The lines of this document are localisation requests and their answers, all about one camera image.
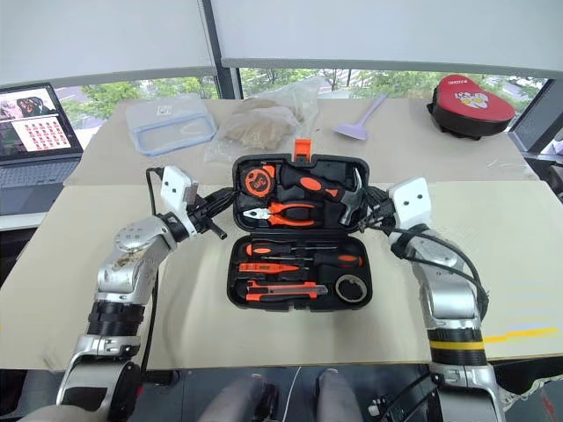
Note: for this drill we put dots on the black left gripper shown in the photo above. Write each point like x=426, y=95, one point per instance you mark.
x=203, y=215

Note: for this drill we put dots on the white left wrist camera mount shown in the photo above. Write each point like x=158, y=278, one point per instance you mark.
x=176, y=186

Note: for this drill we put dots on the dark grey slanted frame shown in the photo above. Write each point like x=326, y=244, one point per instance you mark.
x=534, y=125

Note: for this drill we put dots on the black electrical tape roll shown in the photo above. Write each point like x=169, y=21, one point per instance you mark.
x=341, y=292

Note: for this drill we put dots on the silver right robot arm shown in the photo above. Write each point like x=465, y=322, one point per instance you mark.
x=448, y=290

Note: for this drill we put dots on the clear plastic bag beige contents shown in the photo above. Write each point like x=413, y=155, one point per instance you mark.
x=259, y=127

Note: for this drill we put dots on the red heart-shaped bag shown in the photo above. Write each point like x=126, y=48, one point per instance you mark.
x=473, y=105

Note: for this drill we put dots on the white roller blind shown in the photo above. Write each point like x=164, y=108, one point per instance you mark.
x=387, y=33
x=101, y=37

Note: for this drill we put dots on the clear plastic container blue rim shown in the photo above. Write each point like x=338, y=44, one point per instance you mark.
x=171, y=125

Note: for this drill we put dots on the orange black tape measure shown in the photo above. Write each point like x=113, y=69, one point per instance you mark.
x=258, y=180

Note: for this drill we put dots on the open grey laptop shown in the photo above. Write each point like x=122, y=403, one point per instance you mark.
x=31, y=176

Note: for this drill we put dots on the grey rounded shape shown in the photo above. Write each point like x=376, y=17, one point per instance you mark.
x=233, y=402
x=338, y=400

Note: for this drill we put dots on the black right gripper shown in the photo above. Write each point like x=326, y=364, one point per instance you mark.
x=385, y=211

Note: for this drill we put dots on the black plastic tool case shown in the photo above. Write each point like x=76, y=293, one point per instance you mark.
x=299, y=233

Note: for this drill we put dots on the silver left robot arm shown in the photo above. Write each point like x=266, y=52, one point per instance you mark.
x=127, y=264

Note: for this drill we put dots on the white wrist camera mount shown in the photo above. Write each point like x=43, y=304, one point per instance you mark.
x=176, y=186
x=411, y=202

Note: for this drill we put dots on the dark grey window post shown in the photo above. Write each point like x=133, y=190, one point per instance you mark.
x=229, y=83

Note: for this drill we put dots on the black orange utility knife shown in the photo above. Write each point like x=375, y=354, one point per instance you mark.
x=281, y=291

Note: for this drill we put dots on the orange voltage tester pen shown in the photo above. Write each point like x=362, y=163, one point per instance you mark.
x=264, y=267

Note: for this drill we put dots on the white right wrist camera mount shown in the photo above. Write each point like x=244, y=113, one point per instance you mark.
x=411, y=202

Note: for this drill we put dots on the black device with white knob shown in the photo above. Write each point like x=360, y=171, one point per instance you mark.
x=380, y=409

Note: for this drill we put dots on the purple plastic scraper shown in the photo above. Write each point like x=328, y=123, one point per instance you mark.
x=352, y=130

